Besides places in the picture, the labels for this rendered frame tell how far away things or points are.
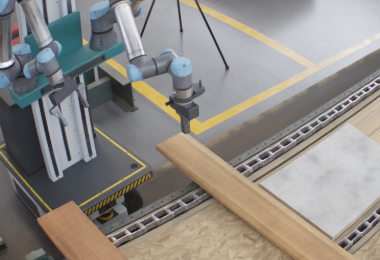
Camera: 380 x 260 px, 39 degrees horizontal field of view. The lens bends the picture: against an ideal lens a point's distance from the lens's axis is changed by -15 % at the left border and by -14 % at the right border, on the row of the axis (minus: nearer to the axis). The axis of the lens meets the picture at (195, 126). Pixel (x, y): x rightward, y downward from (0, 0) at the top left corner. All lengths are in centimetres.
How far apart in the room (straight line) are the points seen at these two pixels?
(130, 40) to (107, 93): 195
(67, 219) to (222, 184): 65
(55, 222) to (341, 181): 121
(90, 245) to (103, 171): 120
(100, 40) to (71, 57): 17
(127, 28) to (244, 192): 79
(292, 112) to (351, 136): 157
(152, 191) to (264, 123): 96
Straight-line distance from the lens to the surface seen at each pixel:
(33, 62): 244
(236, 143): 397
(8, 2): 236
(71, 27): 293
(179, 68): 228
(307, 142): 269
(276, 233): 220
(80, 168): 340
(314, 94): 446
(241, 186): 238
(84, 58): 289
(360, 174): 253
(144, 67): 235
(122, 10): 244
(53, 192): 328
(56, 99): 240
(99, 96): 429
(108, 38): 292
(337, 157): 260
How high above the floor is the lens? 250
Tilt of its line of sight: 37 degrees down
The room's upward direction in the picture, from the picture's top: 4 degrees counter-clockwise
